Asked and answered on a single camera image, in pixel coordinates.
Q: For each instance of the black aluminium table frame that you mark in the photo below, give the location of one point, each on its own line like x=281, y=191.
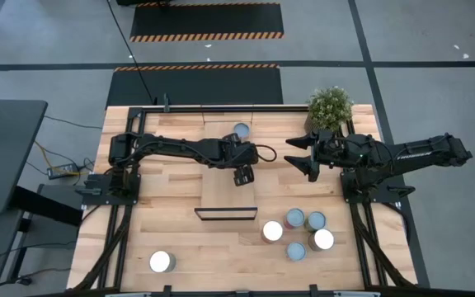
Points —
x=188, y=109

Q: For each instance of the teal tomato label can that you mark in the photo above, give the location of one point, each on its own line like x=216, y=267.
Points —
x=323, y=239

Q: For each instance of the green potted plant ribbed pot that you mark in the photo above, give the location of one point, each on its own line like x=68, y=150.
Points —
x=329, y=109

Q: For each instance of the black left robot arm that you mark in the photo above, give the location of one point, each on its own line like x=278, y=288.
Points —
x=171, y=146

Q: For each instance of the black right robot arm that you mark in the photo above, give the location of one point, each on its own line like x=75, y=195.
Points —
x=419, y=154

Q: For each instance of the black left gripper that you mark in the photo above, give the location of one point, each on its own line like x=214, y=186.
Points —
x=239, y=153

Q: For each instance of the black desk support bar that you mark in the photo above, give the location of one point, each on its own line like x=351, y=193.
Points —
x=48, y=206

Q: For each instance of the orange pineapple label can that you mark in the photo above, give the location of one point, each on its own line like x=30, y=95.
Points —
x=272, y=231

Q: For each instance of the magenta soup label can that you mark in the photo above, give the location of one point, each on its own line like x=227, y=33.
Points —
x=294, y=217

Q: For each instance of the dark grey desk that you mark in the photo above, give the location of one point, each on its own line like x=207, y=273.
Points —
x=6, y=152

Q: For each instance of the black hazard-striped floor mat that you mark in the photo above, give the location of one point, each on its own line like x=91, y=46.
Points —
x=198, y=86
x=206, y=18

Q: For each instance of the black power brick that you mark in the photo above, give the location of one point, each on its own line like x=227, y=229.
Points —
x=62, y=171

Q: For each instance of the light blue tin can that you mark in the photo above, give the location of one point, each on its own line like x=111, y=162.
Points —
x=296, y=251

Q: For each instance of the blue cherry label can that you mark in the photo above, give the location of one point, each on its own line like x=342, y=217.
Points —
x=161, y=261

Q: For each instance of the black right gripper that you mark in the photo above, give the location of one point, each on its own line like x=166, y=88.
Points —
x=328, y=154

